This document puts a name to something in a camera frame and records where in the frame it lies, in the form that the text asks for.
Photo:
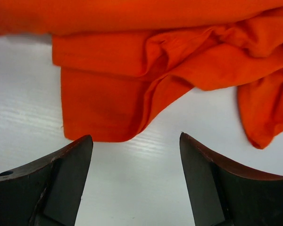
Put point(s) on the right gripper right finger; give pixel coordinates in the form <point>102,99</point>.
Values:
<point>223,192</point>

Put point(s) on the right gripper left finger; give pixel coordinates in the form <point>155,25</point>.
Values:
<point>47,191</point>

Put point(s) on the orange t shirt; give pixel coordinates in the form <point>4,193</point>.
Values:
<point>124,61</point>

